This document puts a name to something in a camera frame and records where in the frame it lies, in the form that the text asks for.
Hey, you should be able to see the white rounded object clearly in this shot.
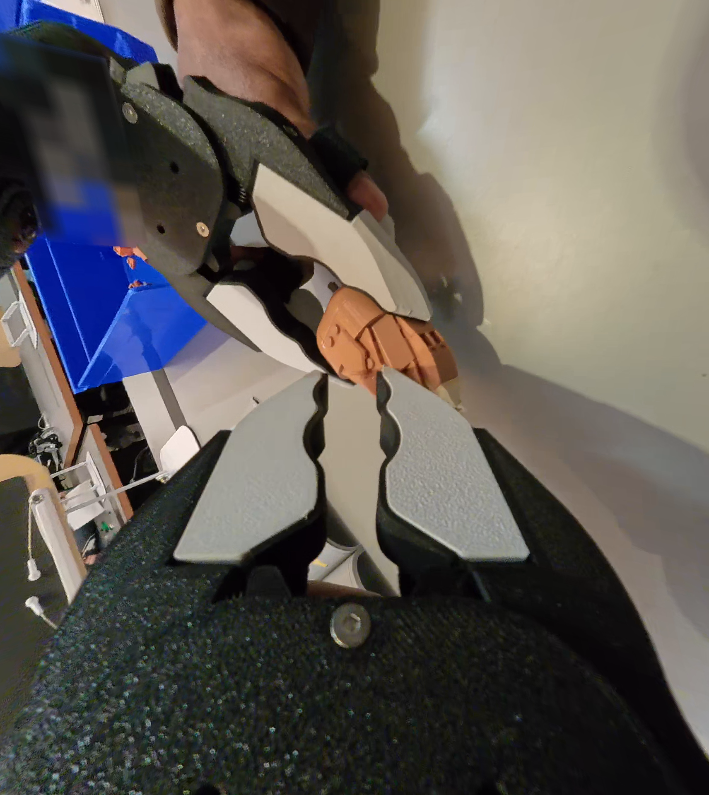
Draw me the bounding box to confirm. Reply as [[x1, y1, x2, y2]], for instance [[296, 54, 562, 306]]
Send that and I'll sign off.
[[308, 539, 400, 597]]

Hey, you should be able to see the wood-trimmed grey table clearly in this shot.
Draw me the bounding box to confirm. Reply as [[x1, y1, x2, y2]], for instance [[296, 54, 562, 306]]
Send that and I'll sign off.
[[0, 261, 135, 529]]

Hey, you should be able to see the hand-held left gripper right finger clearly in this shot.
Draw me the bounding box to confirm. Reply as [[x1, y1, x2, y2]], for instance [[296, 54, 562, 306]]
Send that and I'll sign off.
[[375, 366, 532, 564]]

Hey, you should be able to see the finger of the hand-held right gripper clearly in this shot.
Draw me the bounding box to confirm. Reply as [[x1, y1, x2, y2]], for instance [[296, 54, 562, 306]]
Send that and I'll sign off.
[[250, 161, 434, 324], [205, 261, 358, 389]]

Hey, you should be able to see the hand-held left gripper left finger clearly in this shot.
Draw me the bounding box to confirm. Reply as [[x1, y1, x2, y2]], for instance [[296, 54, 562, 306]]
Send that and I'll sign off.
[[172, 371, 330, 566]]

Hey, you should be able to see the tangle of cables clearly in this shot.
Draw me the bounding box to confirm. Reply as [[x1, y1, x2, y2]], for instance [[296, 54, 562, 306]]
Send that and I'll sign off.
[[28, 427, 65, 462]]

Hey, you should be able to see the white cord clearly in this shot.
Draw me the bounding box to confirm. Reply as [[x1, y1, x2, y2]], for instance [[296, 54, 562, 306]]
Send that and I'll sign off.
[[25, 489, 60, 629]]

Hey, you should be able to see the orange toy brick model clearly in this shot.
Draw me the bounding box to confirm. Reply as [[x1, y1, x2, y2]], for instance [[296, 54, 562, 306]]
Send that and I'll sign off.
[[316, 286, 461, 412]]

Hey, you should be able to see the person's right hand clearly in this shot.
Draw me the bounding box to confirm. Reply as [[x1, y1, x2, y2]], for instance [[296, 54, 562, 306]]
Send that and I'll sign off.
[[173, 0, 391, 219]]

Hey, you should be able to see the white wire bracket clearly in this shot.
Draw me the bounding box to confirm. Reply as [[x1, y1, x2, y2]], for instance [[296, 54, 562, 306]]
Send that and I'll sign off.
[[0, 300, 40, 349]]

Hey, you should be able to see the blue plastic bin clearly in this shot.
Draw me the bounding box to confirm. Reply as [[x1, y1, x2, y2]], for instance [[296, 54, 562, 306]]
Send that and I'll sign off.
[[0, 0, 209, 393]]

